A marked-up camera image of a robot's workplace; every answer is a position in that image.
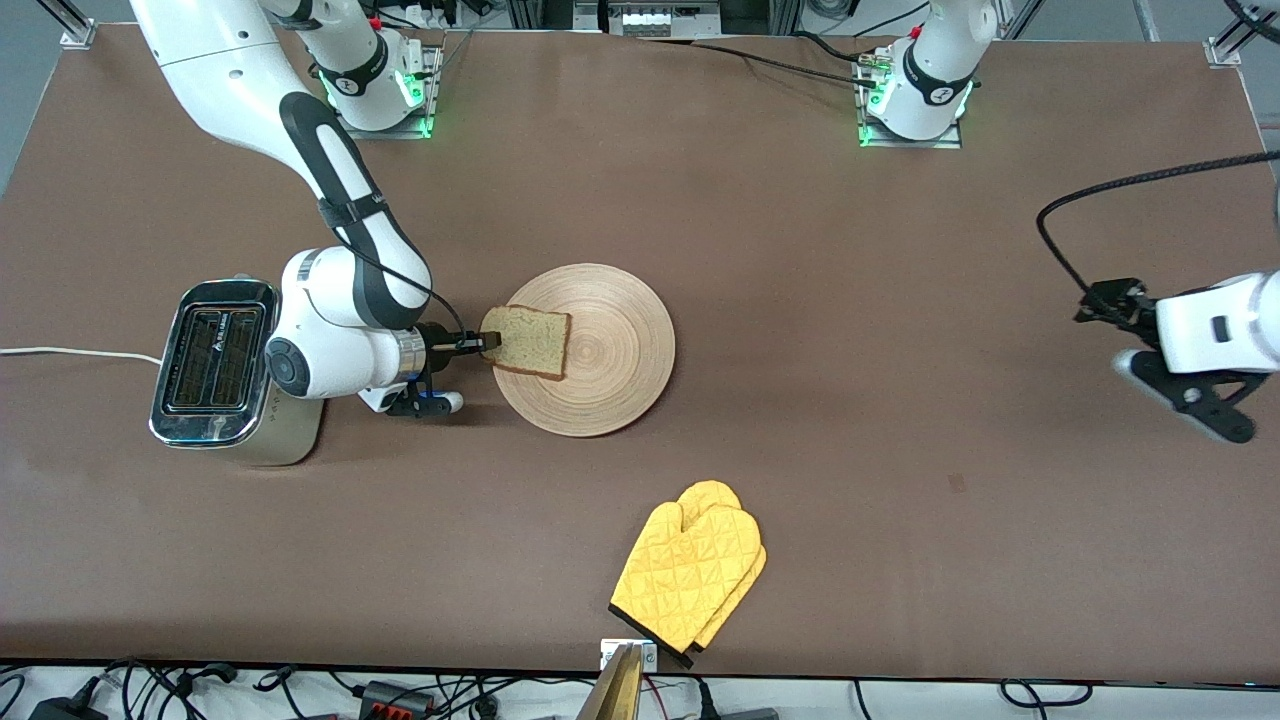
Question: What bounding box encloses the brown bread slice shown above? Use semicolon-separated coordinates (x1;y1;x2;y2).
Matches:
480;305;573;382

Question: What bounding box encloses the round wooden plate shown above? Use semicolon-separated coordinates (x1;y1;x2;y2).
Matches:
491;263;677;439

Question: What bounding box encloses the chrome and cream toaster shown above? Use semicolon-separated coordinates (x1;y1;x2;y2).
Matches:
148;278;334;468

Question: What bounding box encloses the yellow quilted oven mitt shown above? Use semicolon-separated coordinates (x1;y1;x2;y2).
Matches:
609;500;759;669
678;480;768;669

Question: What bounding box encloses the red and black connector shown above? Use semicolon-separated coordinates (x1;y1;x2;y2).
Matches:
358;680;438;719

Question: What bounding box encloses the white power strip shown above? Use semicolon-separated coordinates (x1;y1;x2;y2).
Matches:
575;0;721;39

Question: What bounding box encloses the black power adapter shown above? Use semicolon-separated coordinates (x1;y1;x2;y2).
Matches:
28;695;109;720

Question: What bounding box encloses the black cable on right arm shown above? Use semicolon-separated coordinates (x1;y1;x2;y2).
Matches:
318;198;471;346

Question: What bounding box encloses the metal base plate of left arm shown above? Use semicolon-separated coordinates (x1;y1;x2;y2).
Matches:
858;50;964;149

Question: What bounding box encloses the metal base plate of right arm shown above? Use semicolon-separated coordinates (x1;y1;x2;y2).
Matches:
330;40;441;139

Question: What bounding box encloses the aluminium frame extrusion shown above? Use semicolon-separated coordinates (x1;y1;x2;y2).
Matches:
1205;0;1280;69
42;0;98;49

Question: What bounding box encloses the white metal bracket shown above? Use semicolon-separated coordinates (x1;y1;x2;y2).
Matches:
600;638;659;671

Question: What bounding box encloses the gold camera stand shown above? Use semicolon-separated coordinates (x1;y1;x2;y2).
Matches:
575;645;643;720

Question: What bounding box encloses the white toaster power cord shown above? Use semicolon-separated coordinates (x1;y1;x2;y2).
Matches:
0;345;164;367

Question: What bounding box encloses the black cable across table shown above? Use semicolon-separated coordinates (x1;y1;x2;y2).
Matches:
640;38;881;89

